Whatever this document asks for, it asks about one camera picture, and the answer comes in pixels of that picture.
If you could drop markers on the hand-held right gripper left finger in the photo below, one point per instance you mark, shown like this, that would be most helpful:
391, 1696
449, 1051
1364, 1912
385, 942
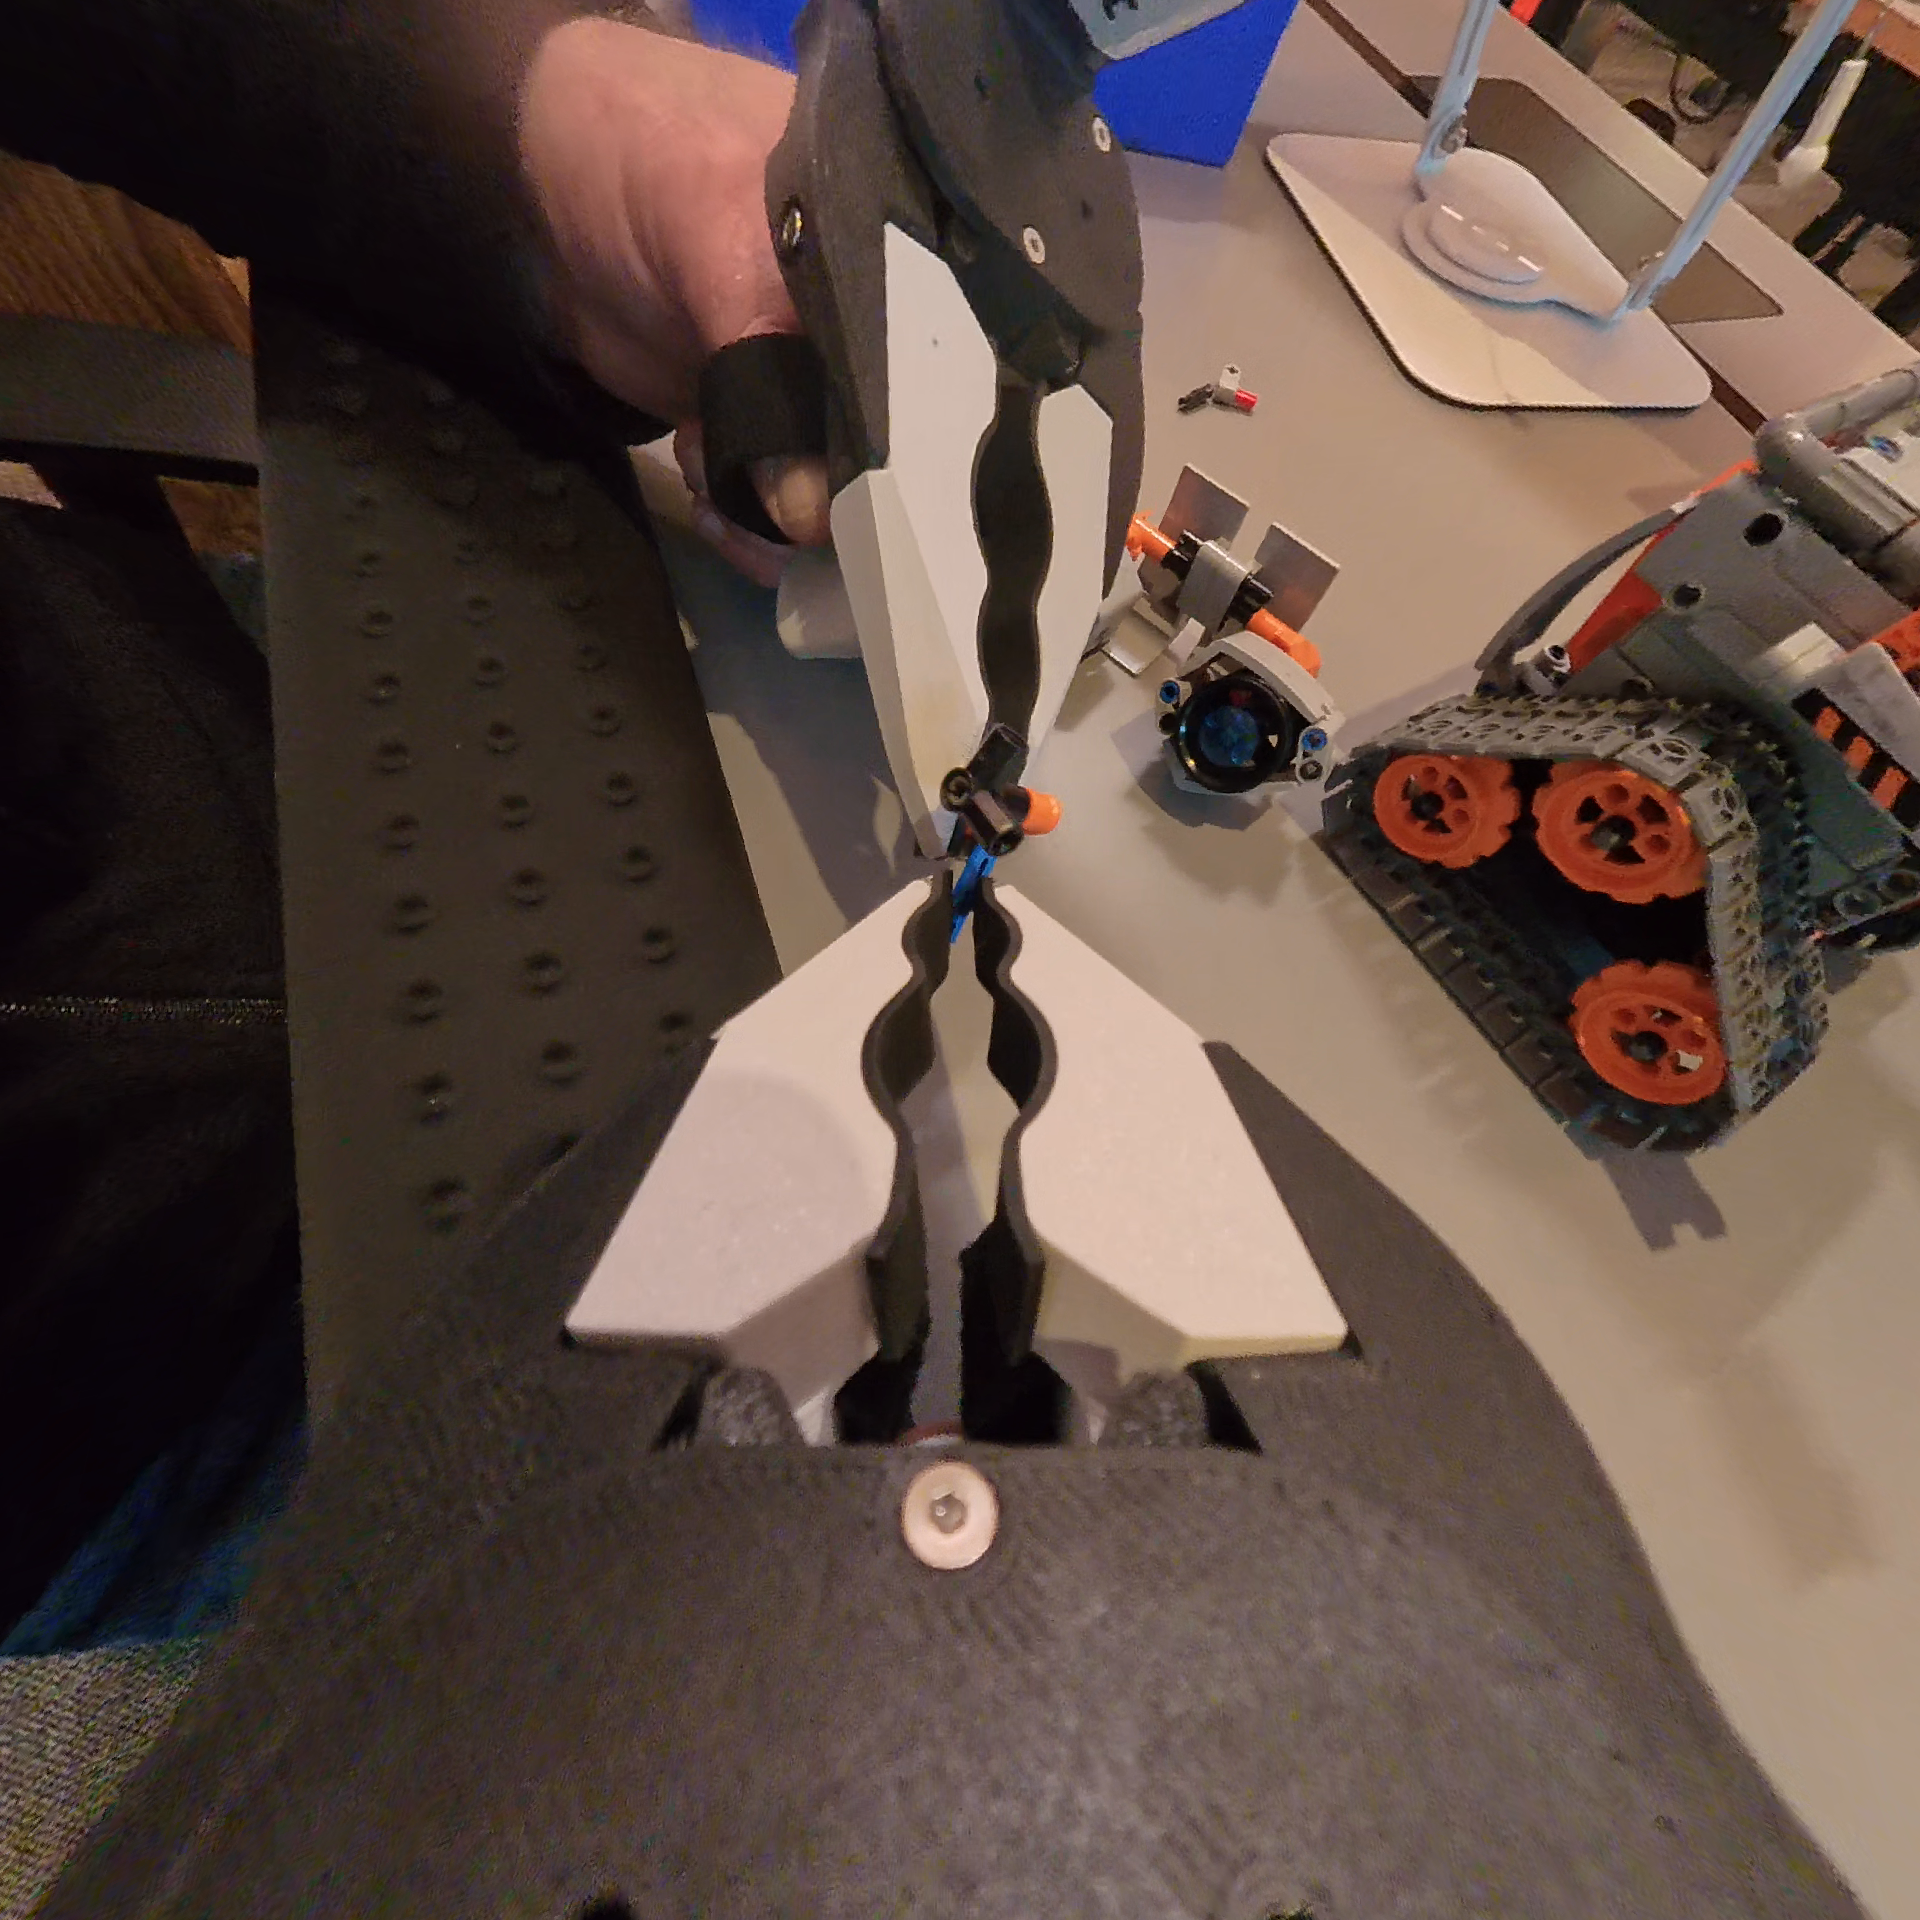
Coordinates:
735, 1202

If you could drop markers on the person's left forearm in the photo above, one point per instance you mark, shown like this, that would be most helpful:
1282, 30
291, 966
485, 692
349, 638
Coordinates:
299, 149

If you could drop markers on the dark desk mat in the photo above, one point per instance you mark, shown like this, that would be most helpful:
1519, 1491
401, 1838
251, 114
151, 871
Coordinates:
1650, 196

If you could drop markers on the blue toy pin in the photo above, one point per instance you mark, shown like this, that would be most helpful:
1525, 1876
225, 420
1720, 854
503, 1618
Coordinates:
971, 886

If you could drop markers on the grey connector with red pin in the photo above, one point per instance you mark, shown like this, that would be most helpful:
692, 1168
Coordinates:
1232, 388

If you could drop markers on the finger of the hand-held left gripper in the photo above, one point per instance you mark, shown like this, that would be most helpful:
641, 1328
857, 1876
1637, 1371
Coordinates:
914, 571
1076, 524

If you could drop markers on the white book stand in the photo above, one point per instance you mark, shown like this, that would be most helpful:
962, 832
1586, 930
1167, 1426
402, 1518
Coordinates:
1499, 347

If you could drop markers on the black dimpled pad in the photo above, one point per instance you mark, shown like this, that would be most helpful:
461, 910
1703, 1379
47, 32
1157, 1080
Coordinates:
481, 751

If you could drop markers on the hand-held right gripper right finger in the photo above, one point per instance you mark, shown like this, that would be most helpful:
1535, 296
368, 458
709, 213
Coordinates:
1170, 1202

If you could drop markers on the blue storage bin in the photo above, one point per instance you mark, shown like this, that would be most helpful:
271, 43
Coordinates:
1185, 107

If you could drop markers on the tracked toy robot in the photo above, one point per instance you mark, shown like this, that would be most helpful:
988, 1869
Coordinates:
1621, 840

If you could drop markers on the person's left hand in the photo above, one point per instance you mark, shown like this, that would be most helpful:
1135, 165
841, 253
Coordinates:
645, 196

